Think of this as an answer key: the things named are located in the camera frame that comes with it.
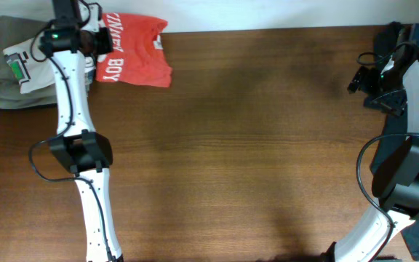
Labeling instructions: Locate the white folded t-shirt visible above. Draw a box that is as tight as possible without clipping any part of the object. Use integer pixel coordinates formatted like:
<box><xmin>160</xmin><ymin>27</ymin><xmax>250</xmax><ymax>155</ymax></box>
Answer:
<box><xmin>3</xmin><ymin>39</ymin><xmax>96</xmax><ymax>95</ymax></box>

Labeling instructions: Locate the dark grey clothes pile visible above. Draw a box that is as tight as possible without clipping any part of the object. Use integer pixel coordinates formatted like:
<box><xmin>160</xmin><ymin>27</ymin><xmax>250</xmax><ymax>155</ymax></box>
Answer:
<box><xmin>370</xmin><ymin>22</ymin><xmax>419</xmax><ymax>261</ymax></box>

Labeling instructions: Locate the orange t-shirt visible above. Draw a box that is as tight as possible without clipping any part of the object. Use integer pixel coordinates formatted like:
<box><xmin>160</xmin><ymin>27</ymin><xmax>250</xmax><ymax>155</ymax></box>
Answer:
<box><xmin>95</xmin><ymin>12</ymin><xmax>172</xmax><ymax>88</ymax></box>

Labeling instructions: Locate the olive folded garment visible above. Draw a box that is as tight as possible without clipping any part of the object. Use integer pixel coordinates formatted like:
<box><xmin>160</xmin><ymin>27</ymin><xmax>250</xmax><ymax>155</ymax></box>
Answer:
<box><xmin>0</xmin><ymin>15</ymin><xmax>57</xmax><ymax>109</ymax></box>

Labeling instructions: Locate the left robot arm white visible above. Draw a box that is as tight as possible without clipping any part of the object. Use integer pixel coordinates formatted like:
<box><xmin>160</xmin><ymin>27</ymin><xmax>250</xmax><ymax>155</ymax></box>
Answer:
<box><xmin>39</xmin><ymin>1</ymin><xmax>124</xmax><ymax>261</ymax></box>

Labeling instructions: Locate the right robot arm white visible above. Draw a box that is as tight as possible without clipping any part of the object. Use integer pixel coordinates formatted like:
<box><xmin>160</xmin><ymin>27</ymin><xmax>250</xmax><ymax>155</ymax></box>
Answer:
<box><xmin>319</xmin><ymin>22</ymin><xmax>419</xmax><ymax>261</ymax></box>

